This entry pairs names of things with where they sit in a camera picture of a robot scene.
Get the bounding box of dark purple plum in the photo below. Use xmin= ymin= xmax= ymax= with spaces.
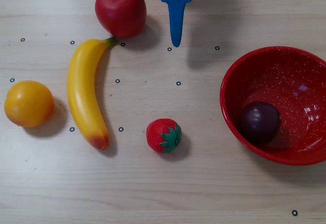
xmin=238 ymin=101 xmax=282 ymax=146

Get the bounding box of red speckled bowl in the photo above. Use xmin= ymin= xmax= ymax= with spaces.
xmin=220 ymin=46 xmax=326 ymax=166

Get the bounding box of red apple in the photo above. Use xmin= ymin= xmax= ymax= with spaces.
xmin=94 ymin=0 xmax=148 ymax=39

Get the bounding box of red strawberry with green leaves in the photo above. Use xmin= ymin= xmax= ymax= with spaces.
xmin=146 ymin=118 xmax=182 ymax=154

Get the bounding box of yellow banana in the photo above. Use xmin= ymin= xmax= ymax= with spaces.
xmin=66 ymin=37 xmax=119 ymax=151

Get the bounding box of yellow orange peach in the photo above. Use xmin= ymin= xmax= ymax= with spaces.
xmin=4 ymin=80 xmax=55 ymax=128

